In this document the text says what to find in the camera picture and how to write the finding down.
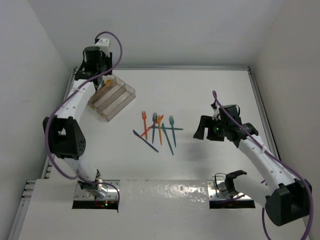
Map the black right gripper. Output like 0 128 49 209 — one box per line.
193 115 228 142

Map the yellow-orange plastic spoon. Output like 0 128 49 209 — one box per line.
99 79 113 91

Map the yellow-orange plastic fork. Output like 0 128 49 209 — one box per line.
156 115 163 146

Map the dark blue plastic fork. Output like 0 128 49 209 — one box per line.
151 112 158 144

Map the orange-red plastic fork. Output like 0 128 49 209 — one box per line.
141 110 148 140

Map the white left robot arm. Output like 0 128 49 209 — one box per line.
42 45 113 195

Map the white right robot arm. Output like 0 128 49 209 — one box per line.
193 102 312 226

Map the teal plastic fork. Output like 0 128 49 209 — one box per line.
169 115 177 147

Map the clear three-compartment organizer tray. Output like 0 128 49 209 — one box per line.
88 74 136 122

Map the teal plastic knife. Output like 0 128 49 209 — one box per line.
161 123 174 156
147 125 184 131

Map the orange-red plastic knife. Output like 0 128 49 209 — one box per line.
139 115 164 138

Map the dark blue plastic knife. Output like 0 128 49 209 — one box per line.
132 129 159 153

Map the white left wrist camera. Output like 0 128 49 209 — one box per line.
95 38 110 56

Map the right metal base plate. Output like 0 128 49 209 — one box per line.
207 179 252 201

